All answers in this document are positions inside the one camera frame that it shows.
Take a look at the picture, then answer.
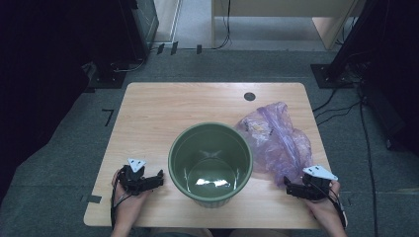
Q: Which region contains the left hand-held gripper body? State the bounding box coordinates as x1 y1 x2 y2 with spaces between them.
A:
117 157 149 196

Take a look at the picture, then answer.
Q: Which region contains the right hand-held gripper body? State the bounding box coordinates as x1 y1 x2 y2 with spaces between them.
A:
301 164 340 201

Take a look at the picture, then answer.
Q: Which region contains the purple plastic trash bag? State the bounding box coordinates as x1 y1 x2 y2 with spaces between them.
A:
233 101 313 188

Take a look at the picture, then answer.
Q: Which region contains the green plastic trash bin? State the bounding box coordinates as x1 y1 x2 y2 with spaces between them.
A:
167 121 254 209

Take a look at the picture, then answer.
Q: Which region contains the person's right hand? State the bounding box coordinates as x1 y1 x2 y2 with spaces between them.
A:
302 180 346 225

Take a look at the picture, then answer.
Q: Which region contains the person's left hand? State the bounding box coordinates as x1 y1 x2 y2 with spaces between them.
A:
111 169 151 228

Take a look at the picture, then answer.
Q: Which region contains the person's right leg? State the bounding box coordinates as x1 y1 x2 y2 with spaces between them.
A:
230 228 292 237

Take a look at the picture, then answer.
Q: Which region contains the person's leg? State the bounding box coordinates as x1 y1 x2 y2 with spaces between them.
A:
150 227 214 237
230 228 292 237

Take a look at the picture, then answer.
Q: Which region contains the person's left leg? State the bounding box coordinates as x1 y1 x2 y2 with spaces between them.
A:
150 227 214 237

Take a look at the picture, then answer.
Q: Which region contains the crumpled clear plastic wrapper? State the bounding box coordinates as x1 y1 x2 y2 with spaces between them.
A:
244 118 275 136

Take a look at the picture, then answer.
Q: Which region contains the dark box on floor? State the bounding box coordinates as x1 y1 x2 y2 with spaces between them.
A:
361 83 407 151

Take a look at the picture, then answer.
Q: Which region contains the black stand base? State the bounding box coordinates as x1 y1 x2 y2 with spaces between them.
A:
88 69 127 90

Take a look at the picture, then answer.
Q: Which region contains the dark curtain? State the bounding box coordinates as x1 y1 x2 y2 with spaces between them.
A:
0 0 100 205
369 0 419 156

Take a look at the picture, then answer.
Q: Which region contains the white panel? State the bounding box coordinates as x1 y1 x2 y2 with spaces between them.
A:
152 0 183 44

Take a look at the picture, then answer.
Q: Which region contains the beige wooden desk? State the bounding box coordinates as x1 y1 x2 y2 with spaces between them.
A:
210 0 368 51

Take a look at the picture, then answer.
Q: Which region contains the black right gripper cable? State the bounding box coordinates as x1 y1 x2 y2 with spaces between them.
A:
314 182 348 230

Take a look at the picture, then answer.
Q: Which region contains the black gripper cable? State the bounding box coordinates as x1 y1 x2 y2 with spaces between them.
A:
110 177 133 230
314 182 348 230

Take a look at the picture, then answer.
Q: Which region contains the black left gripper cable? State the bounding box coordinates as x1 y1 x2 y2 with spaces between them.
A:
110 177 133 230

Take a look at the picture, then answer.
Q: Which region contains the long black floor cable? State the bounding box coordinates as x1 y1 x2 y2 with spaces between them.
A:
358 97 379 237

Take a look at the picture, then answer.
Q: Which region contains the grey floor cable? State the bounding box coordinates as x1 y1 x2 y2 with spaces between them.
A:
111 58 146 74

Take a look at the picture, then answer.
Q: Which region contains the black stand with base plate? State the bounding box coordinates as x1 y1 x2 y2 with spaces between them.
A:
310 0 390 90

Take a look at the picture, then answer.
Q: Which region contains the hanging black cable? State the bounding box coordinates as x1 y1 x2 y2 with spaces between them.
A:
212 0 232 50

